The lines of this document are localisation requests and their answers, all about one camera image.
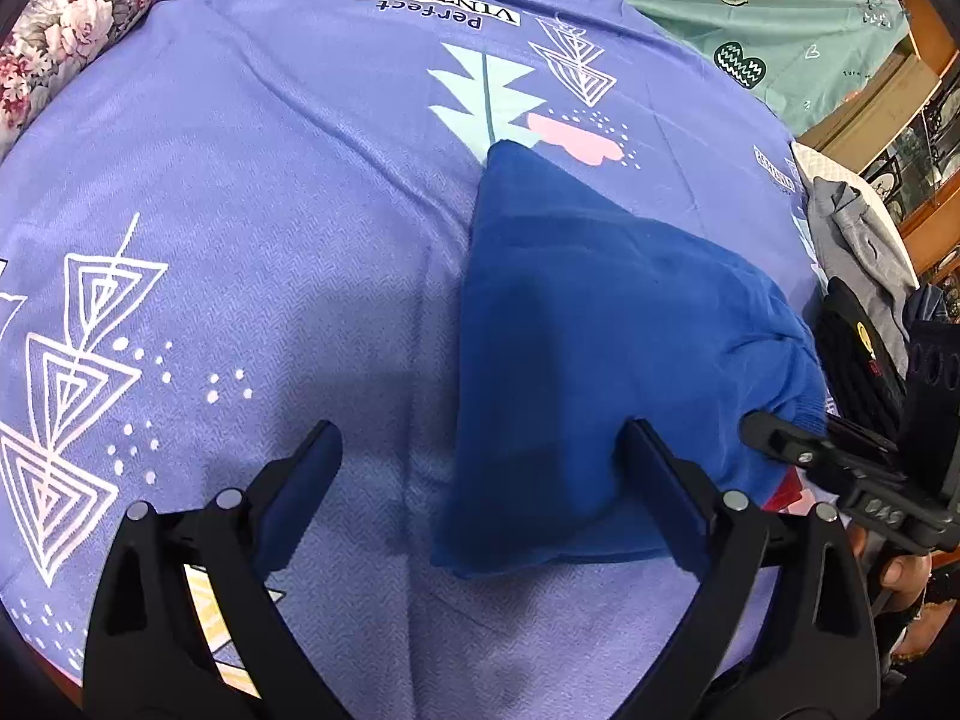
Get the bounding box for grey folded garment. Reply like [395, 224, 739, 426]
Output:
[807, 177, 916, 377]

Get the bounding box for blue pants with red lining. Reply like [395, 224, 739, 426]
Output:
[433, 142, 827, 577]

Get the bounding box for green patterned bedsheet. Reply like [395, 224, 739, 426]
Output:
[625, 0, 908, 135]

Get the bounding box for wooden display cabinet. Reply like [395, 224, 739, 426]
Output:
[800, 0, 958, 273]

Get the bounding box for purple patterned bedsheet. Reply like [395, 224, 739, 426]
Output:
[2, 0, 815, 718]

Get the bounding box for floral red white quilt roll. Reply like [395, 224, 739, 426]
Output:
[2, 0, 160, 151]

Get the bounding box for right hand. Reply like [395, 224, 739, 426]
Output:
[846, 523, 932, 614]

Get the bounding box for black garment with yellow logo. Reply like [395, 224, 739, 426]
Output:
[814, 277, 958, 442]

